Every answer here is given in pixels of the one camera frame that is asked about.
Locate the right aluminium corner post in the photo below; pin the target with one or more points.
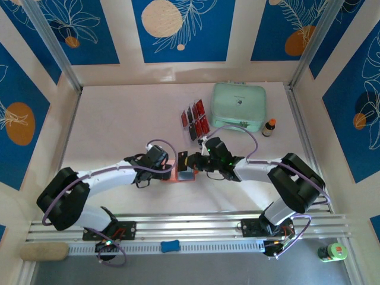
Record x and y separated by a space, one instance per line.
317 38

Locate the clear acrylic card stand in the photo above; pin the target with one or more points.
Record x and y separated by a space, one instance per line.
186 138

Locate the orange card holder wallet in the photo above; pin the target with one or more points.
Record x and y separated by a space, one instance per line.
185 175

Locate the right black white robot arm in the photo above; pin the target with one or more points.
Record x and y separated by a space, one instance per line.
255 173

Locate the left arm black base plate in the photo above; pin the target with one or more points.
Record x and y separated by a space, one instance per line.
127 230

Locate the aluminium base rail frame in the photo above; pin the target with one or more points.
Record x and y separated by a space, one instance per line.
190 227

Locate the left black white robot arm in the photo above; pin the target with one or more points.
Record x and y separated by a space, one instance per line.
104 178

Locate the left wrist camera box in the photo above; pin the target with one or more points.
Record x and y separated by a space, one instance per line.
149 147

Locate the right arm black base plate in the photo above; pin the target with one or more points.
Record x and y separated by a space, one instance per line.
250 228

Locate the black electronics module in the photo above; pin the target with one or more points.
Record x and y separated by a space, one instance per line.
271 248
107 247

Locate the beige foam pad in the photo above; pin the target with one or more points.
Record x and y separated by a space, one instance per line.
44 251

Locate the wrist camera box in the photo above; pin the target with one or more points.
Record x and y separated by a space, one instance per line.
149 147
203 147

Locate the blue bone-shaped block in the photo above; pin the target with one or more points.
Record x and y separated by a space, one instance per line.
170 246

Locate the left aluminium corner post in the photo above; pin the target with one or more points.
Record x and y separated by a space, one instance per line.
50 41

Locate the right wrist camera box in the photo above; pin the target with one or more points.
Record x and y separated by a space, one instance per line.
203 147

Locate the red credit card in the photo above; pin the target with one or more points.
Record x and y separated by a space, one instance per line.
194 112
206 125
184 118
198 129
200 107

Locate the right black electronics module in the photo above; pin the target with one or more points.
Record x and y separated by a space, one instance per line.
271 248

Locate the aluminium corner post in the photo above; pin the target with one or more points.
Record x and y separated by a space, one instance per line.
317 38
50 41

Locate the mint green zip pouch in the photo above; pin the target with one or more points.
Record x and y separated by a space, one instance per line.
237 104

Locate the left black electronics module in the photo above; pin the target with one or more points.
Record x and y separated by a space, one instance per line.
107 247

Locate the black credit card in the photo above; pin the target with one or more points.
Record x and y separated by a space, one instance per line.
189 115
192 133
181 160

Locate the green can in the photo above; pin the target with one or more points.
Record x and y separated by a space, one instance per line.
332 252

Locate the brown bottle orange cap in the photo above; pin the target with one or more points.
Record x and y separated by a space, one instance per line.
268 129

